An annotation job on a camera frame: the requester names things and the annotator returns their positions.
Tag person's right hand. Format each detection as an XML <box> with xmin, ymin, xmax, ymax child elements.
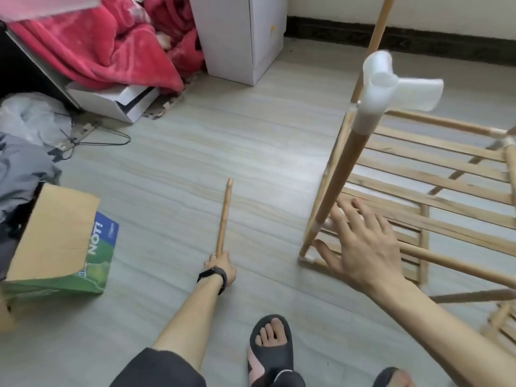
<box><xmin>313</xmin><ymin>196</ymin><xmax>408</xmax><ymax>297</ymax></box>

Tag person's left hand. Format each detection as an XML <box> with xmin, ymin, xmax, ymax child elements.
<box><xmin>203</xmin><ymin>251</ymin><xmax>237</xmax><ymax>289</ymax></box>

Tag person's left forearm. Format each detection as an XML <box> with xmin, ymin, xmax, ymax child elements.
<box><xmin>152</xmin><ymin>282</ymin><xmax>225</xmax><ymax>371</ymax></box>

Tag person's black sandal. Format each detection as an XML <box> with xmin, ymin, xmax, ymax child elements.
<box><xmin>372</xmin><ymin>367</ymin><xmax>416</xmax><ymax>387</ymax></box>
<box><xmin>247</xmin><ymin>313</ymin><xmax>295</xmax><ymax>387</ymax></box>

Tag black smartwatch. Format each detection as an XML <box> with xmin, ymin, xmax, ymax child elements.
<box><xmin>197</xmin><ymin>267</ymin><xmax>229</xmax><ymax>295</ymax></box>

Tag green cardboard box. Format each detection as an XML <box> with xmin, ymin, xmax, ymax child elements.
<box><xmin>0</xmin><ymin>183</ymin><xmax>120</xmax><ymax>331</ymax></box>

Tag flat white box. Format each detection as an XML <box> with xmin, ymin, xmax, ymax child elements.
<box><xmin>66</xmin><ymin>83</ymin><xmax>161</xmax><ymax>124</ymax></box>

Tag grey jacket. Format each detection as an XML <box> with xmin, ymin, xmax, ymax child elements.
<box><xmin>0</xmin><ymin>133</ymin><xmax>61</xmax><ymax>279</ymax></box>

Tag white box cabinet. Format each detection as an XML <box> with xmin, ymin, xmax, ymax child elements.
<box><xmin>189</xmin><ymin>0</ymin><xmax>289</xmax><ymax>87</ymax></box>

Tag white plastic bag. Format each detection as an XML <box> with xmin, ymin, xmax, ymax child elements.
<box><xmin>0</xmin><ymin>92</ymin><xmax>74</xmax><ymax>150</ymax></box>

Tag red fleece blanket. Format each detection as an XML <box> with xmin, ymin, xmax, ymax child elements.
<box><xmin>8</xmin><ymin>0</ymin><xmax>206</xmax><ymax>94</ymax></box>

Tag white plastic door panel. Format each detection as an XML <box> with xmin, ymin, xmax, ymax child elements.
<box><xmin>0</xmin><ymin>0</ymin><xmax>103</xmax><ymax>23</ymax></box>

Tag wire clothes hanger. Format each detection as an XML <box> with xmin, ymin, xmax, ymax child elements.
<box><xmin>56</xmin><ymin>117</ymin><xmax>132</xmax><ymax>158</ymax></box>

